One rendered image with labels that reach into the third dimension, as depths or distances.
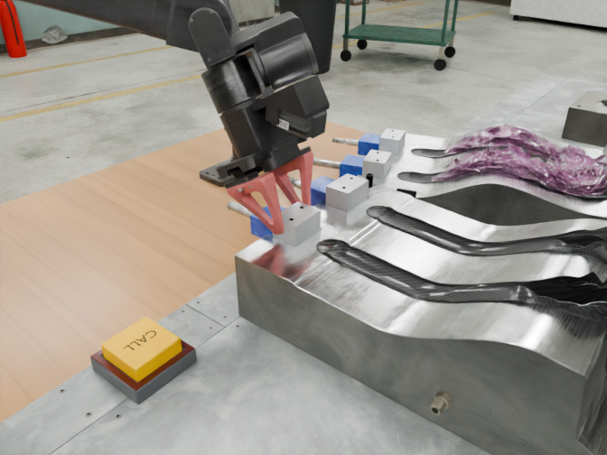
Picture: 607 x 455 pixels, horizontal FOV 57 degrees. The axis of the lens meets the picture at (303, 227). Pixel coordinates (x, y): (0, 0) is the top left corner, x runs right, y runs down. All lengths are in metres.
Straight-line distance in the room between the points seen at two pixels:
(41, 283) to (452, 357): 0.55
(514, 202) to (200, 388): 0.50
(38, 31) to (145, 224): 5.34
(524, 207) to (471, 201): 0.07
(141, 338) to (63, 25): 5.73
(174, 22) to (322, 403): 0.42
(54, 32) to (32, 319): 5.57
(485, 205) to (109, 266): 0.54
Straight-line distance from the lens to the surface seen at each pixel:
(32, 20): 6.16
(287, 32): 0.65
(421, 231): 0.72
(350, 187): 0.73
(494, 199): 0.84
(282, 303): 0.62
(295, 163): 0.67
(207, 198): 0.98
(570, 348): 0.50
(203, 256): 0.81
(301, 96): 0.58
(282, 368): 0.63
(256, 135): 0.62
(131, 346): 0.62
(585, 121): 1.31
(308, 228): 0.66
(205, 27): 0.61
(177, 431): 0.58
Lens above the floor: 1.24
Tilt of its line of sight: 30 degrees down
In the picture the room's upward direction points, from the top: straight up
